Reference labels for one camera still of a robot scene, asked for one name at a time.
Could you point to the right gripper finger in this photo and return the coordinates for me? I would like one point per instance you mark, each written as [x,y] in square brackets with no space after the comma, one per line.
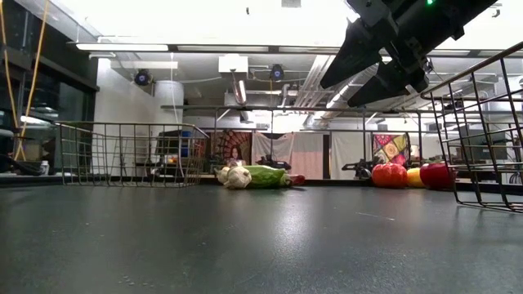
[359,53]
[392,81]

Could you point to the orange-red ribbed tomato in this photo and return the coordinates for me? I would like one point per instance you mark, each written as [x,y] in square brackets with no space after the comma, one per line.
[389,175]

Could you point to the yellow lemon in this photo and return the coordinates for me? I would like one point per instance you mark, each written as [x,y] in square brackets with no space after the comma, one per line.
[415,177]

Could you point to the green ridged gourd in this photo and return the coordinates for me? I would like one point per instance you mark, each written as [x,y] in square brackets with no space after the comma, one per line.
[267,176]

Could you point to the white garlic bulb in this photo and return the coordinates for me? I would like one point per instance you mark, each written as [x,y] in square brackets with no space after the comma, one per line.
[239,177]
[222,173]

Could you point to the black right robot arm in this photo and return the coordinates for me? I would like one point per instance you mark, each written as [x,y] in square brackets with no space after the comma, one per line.
[461,12]

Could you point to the black background robot arm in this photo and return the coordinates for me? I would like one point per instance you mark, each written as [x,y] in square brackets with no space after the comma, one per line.
[359,167]
[274,163]

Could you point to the ceiling light tube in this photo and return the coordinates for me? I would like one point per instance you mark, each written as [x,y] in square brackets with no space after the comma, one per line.
[222,48]
[122,47]
[306,50]

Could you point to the colourful patchwork tapestry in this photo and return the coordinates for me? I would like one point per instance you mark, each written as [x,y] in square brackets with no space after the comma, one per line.
[390,148]

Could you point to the white hanging sheet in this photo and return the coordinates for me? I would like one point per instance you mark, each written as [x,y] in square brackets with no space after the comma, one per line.
[347,153]
[308,157]
[271,147]

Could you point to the white ceiling box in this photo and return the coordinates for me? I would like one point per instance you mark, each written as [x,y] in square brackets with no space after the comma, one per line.
[233,63]

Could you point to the red mandala tapestry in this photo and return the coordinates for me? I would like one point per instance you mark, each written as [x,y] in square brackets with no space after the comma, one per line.
[241,139]

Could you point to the person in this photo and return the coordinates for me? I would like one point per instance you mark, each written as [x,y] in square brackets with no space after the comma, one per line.
[235,157]

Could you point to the black background monitor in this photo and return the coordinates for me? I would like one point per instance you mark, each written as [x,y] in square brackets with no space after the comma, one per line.
[173,141]

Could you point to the white cup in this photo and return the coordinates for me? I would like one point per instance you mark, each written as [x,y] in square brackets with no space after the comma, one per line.
[44,167]

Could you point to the white corrugated ceiling duct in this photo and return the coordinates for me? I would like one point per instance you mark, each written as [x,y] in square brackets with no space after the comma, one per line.
[327,81]

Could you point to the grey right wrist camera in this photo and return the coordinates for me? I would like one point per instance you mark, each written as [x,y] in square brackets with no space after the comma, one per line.
[372,10]

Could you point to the black round ceiling camera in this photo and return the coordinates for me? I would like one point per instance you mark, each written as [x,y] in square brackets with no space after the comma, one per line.
[276,72]
[143,77]

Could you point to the black pipe frame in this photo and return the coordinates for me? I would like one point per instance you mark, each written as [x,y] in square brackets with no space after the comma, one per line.
[286,108]

